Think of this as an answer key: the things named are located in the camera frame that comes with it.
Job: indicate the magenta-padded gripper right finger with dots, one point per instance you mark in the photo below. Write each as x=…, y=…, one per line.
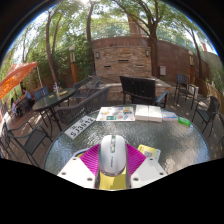
x=148, y=169

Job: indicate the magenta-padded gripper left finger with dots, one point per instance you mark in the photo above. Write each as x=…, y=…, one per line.
x=76, y=169

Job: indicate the white computer mouse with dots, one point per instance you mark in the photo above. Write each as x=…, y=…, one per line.
x=112, y=155

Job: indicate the yellow bird-shaped mouse pad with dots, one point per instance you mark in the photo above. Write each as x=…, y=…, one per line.
x=113, y=182

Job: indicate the white license plate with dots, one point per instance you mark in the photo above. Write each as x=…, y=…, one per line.
x=80, y=127

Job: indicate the white flat box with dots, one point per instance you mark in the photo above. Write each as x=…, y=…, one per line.
x=148, y=113

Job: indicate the thin white book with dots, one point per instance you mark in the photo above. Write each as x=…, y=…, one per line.
x=169, y=116

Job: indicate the green plastic bottle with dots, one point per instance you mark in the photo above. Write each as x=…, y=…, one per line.
x=184, y=121

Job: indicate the dark wicker chair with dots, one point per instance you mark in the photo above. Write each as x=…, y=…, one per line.
x=83, y=108

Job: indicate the colourful printed leaflet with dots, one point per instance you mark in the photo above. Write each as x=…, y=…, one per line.
x=115, y=114

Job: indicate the dark round table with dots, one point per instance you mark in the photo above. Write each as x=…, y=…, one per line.
x=53, y=100

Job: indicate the black slatted armchair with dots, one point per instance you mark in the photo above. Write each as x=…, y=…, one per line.
x=136, y=87

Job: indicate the clear plastic bottle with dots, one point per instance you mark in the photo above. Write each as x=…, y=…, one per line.
x=56, y=88

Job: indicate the blue chair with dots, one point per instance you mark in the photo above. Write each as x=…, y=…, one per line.
x=41, y=93

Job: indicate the person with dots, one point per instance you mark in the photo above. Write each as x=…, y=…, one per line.
x=26, y=95

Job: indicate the white bag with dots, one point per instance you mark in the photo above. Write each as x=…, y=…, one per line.
x=194, y=91

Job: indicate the wooden slat fence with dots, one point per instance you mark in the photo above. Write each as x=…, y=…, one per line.
x=215, y=91

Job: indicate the orange canopy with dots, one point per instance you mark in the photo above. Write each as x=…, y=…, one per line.
x=16, y=76

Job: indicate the large brown-trunk tree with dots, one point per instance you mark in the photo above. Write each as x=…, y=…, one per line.
x=154, y=53

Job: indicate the grey wall box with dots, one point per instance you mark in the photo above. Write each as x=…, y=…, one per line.
x=162, y=70

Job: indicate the black wall lamp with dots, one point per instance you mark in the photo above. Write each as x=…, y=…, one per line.
x=147, y=53
x=97, y=55

